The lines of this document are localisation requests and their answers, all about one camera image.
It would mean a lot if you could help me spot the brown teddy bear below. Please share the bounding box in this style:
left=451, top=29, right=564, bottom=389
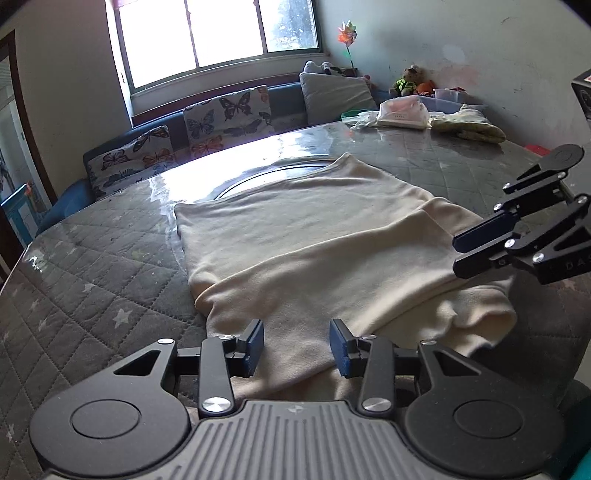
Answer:
left=392, top=65, right=424, bottom=99

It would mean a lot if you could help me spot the cream garment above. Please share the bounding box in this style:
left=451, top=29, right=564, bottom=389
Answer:
left=174, top=153, right=518, bottom=403

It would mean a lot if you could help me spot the pale yellow cloth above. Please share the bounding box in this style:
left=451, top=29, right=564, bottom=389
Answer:
left=428, top=103, right=507, bottom=143

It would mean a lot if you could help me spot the large grey cushion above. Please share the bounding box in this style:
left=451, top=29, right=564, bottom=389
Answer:
left=299, top=71, right=378, bottom=126

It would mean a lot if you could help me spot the clear plastic storage box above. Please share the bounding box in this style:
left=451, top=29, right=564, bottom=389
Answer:
left=414, top=87, right=468, bottom=113

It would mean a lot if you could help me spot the teal cloth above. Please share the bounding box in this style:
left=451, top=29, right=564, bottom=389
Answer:
left=560, top=379, right=591, bottom=480

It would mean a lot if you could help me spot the blue sofa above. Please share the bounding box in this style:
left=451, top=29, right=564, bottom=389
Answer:
left=36, top=79, right=393, bottom=234

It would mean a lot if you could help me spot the brown door frame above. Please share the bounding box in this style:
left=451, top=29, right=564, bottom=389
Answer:
left=0, top=30, right=58, bottom=278

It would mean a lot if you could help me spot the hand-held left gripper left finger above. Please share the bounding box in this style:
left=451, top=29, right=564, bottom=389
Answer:
left=111, top=319, right=265, bottom=416

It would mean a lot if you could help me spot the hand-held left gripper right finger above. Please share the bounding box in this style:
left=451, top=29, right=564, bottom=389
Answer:
left=329, top=318, right=483, bottom=414

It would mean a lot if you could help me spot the blue framed board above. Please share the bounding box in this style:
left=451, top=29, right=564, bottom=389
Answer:
left=0, top=183, right=40, bottom=243

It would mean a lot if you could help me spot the clear plastic bag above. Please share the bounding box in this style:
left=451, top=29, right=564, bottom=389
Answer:
left=341, top=109, right=385, bottom=131

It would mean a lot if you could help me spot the butterfly print cushion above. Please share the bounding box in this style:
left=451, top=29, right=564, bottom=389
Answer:
left=84, top=126, right=176, bottom=197
left=183, top=85, right=275, bottom=155

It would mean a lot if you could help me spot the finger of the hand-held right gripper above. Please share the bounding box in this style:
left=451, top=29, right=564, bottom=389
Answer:
left=453, top=164, right=568, bottom=254
left=455, top=196, right=591, bottom=284

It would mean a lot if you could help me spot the white bag of clothes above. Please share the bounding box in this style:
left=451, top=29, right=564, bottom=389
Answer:
left=376, top=98, right=432, bottom=131

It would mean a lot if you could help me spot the window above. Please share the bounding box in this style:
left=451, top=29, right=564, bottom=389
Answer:
left=105, top=0, right=322, bottom=95

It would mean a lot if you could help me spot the colourful pinwheel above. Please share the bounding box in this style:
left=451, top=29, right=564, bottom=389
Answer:
left=336, top=20, right=360, bottom=71

